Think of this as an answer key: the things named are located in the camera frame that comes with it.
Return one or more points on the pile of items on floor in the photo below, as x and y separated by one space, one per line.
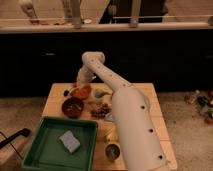
204 104

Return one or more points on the black handle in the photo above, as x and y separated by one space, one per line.
24 132

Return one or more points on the yellow corn cob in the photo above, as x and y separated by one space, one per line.
111 135

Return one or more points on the green plastic tray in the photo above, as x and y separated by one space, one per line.
47 152

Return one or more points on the small metal cup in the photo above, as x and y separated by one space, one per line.
112 152

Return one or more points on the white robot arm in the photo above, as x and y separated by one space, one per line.
139 142

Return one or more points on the grey sponge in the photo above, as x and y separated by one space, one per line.
70 141

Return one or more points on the pale plastic piece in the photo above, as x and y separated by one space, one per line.
109 117

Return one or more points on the bunch of dark grapes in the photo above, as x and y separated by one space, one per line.
101 110

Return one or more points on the dark blue small object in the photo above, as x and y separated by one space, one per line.
66 93

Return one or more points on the dark red bowl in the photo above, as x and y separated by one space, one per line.
72 107

